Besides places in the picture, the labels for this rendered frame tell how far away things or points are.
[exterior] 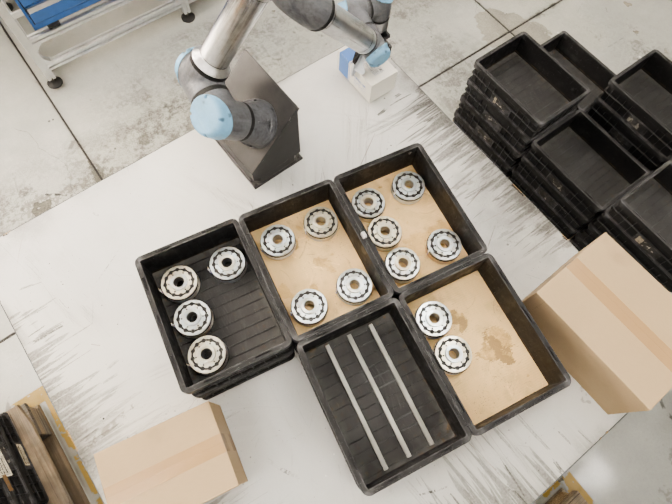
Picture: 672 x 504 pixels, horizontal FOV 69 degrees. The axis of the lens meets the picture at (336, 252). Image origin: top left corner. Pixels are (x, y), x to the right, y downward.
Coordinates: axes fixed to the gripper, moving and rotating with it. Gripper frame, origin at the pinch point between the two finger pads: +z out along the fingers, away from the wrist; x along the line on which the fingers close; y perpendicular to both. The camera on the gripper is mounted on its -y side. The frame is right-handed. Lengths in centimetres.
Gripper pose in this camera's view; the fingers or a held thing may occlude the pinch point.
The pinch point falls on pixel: (366, 65)
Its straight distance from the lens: 190.8
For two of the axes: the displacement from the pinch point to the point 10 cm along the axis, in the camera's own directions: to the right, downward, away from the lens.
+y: 5.9, 7.6, -2.7
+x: 8.0, -5.4, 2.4
